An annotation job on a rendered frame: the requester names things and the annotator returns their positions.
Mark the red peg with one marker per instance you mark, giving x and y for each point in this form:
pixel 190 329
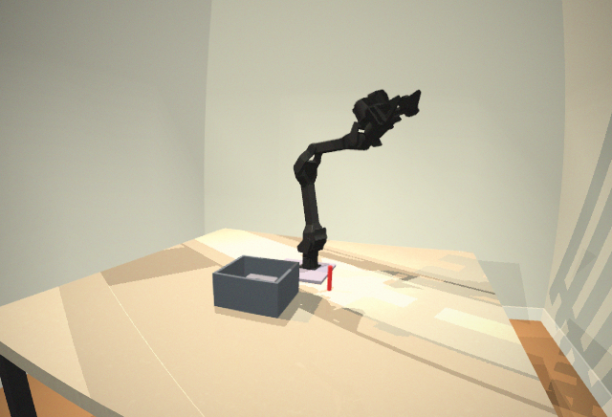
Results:
pixel 329 278

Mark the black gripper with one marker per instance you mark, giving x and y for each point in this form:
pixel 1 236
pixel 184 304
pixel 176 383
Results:
pixel 383 116

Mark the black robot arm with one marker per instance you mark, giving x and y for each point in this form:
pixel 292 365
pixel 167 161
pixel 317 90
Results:
pixel 314 235

